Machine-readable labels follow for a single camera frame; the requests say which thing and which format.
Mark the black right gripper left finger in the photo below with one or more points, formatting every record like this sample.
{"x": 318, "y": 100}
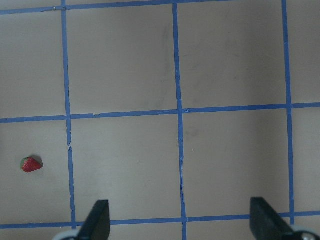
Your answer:
{"x": 97, "y": 225}

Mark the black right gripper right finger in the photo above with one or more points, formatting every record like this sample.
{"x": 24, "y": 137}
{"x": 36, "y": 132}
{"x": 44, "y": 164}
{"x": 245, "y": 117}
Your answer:
{"x": 266, "y": 224}

